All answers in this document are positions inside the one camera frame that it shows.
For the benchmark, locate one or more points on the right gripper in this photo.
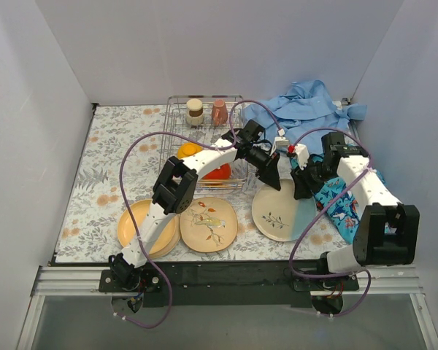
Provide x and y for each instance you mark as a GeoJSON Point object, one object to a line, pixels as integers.
{"type": "Point", "coordinates": [301, 176]}

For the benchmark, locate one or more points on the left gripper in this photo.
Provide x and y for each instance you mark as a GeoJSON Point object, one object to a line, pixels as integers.
{"type": "Point", "coordinates": [270, 166]}

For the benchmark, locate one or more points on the cream and blue plate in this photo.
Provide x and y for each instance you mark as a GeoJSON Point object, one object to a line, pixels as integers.
{"type": "Point", "coordinates": [278, 215]}

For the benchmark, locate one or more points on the red bowl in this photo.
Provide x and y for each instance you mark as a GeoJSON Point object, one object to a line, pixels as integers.
{"type": "Point", "coordinates": [221, 173]}

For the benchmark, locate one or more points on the bird pattern plate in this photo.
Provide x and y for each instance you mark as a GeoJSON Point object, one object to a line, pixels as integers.
{"type": "Point", "coordinates": [208, 225]}

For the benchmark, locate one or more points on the pink mug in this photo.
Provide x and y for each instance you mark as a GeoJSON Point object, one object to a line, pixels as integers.
{"type": "Point", "coordinates": [219, 113]}

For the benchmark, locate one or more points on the yellow bowl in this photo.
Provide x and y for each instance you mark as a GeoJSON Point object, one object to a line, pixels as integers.
{"type": "Point", "coordinates": [188, 149]}

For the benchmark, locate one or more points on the wire dish rack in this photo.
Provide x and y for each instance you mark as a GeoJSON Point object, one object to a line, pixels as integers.
{"type": "Point", "coordinates": [206, 133]}

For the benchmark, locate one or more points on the cream steel tumbler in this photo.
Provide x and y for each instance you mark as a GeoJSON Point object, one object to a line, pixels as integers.
{"type": "Point", "coordinates": [194, 112]}

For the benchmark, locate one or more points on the orange plate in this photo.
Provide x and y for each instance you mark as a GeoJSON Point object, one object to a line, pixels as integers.
{"type": "Point", "coordinates": [126, 229]}

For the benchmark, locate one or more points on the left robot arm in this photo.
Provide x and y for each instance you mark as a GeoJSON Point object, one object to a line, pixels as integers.
{"type": "Point", "coordinates": [173, 193]}

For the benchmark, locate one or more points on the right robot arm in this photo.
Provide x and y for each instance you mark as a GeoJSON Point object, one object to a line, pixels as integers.
{"type": "Point", "coordinates": [388, 229]}

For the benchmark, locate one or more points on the shark print cloth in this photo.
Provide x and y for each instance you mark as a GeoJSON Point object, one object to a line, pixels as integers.
{"type": "Point", "coordinates": [342, 212]}

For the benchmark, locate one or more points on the light blue shirt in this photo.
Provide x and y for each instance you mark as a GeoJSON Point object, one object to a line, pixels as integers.
{"type": "Point", "coordinates": [307, 106]}

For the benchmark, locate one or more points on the lower tan plate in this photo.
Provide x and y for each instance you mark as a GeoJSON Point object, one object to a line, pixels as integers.
{"type": "Point", "coordinates": [167, 240]}

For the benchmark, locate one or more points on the floral table mat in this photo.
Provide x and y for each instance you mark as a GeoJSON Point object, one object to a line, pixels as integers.
{"type": "Point", "coordinates": [89, 232]}

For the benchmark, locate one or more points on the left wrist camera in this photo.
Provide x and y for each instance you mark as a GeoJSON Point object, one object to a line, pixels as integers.
{"type": "Point", "coordinates": [280, 141]}

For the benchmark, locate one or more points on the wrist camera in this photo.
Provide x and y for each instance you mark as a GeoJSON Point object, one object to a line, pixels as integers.
{"type": "Point", "coordinates": [300, 153]}
{"type": "Point", "coordinates": [280, 141]}

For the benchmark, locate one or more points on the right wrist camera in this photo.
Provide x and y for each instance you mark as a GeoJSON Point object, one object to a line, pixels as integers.
{"type": "Point", "coordinates": [300, 153]}

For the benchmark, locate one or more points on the aluminium frame rail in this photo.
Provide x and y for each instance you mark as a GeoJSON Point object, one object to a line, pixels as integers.
{"type": "Point", "coordinates": [84, 281]}

